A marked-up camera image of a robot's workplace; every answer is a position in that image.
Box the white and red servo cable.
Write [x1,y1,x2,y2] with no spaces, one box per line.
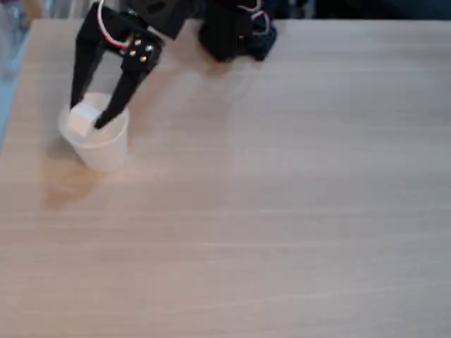
[97,0,130,49]

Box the white pleated curtain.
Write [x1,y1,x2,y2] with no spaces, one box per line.
[49,0,96,20]

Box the white paper cup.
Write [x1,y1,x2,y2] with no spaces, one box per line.
[57,92,129,173]

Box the small white cube block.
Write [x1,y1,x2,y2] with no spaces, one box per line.
[67,101,101,139]

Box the light wooden post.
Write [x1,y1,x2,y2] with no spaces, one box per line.
[21,0,49,21]

